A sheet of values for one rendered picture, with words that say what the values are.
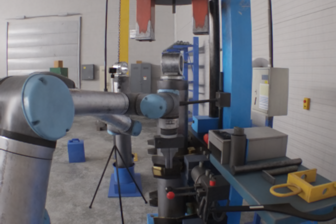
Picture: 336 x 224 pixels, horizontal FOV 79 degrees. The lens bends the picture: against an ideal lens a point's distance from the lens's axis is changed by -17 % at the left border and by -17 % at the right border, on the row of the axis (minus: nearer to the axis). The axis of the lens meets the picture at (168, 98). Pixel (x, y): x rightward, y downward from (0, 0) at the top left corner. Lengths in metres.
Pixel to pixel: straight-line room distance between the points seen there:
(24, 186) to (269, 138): 1.18
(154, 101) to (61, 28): 12.11
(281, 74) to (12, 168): 1.94
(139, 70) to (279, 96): 10.04
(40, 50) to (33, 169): 12.71
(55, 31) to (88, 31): 1.75
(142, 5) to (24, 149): 1.42
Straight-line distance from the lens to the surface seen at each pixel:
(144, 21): 1.67
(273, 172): 1.16
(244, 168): 1.15
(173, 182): 1.71
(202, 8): 1.61
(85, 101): 0.74
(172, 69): 1.58
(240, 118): 1.71
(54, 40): 12.91
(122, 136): 2.93
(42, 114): 0.42
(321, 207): 0.98
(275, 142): 1.38
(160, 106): 0.89
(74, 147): 4.27
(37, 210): 0.47
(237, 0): 1.74
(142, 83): 11.72
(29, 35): 13.46
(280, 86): 2.07
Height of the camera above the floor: 1.53
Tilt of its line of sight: 6 degrees down
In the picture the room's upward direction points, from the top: straight up
